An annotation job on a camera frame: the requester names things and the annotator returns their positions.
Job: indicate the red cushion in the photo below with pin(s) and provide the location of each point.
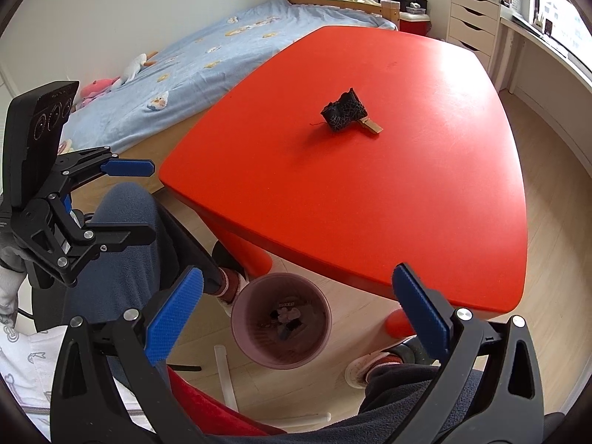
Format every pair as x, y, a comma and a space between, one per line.
208, 407

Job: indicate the white duck plush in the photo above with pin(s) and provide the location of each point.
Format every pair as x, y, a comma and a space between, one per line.
134, 68

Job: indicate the black framed window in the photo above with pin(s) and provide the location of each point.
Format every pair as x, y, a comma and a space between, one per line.
559, 4

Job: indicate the wooden clothespin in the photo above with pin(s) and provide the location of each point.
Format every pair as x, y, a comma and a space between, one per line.
372, 127

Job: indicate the person's right leg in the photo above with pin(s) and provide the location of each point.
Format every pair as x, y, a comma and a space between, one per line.
407, 407

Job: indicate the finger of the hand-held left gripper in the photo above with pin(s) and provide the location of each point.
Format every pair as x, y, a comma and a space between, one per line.
120, 236
127, 167

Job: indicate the white desk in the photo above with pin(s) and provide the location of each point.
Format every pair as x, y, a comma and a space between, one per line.
545, 62

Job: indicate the bed with blue sheet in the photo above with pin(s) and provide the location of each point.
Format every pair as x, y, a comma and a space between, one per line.
208, 55

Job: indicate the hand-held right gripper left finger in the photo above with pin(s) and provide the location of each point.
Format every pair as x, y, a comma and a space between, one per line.
175, 317

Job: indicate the red cooler box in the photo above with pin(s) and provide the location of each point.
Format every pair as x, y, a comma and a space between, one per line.
414, 25

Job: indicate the person's left forearm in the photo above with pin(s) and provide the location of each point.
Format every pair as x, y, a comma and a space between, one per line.
7, 286

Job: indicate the person's left leg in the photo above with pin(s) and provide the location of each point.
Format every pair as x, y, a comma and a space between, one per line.
120, 263

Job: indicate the black patterned box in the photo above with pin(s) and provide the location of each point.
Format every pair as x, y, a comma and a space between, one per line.
344, 111

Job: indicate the person's leg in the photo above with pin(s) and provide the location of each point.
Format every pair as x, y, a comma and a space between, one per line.
407, 407
120, 263

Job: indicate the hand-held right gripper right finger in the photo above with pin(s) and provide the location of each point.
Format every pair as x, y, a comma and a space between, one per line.
421, 319

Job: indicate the person's right shoe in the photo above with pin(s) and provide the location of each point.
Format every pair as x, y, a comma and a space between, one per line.
365, 368

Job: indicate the black chair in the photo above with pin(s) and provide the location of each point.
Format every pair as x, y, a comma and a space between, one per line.
185, 240

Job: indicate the white drawer unit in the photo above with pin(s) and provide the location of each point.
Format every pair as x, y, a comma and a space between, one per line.
471, 23

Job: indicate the person's left shoe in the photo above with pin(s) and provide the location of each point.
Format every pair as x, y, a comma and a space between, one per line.
231, 286

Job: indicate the pink plush toy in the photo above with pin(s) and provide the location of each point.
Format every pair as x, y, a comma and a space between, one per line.
95, 91

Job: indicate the pink waste bin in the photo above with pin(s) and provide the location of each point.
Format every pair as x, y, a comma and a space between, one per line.
249, 333

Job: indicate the person's shoe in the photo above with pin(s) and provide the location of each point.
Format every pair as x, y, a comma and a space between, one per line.
231, 286
365, 368

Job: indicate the white patterned clothing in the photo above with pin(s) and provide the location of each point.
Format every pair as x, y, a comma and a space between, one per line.
27, 365

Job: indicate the red table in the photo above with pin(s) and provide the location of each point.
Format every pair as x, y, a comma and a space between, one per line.
370, 194

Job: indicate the black storage box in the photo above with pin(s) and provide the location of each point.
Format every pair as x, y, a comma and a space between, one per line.
393, 1

